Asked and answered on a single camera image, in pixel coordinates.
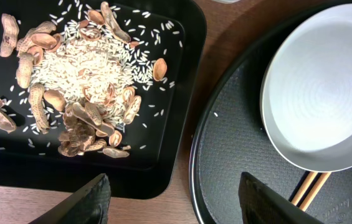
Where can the black rectangular tray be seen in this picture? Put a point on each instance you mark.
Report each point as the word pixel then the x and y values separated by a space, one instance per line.
pixel 178 93

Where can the round black serving tray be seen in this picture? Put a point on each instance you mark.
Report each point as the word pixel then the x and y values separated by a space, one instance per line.
pixel 230 139

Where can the grey round plate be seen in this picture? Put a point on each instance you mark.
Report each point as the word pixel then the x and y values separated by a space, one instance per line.
pixel 306 94

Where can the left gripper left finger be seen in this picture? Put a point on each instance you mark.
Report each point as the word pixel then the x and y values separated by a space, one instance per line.
pixel 88 205

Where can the food scraps pile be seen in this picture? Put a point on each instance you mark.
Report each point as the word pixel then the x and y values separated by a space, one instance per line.
pixel 80 77

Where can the wooden chopstick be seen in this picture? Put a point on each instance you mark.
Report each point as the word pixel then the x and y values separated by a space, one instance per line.
pixel 304 187
pixel 314 191

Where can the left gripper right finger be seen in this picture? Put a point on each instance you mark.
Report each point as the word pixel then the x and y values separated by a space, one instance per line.
pixel 261 205

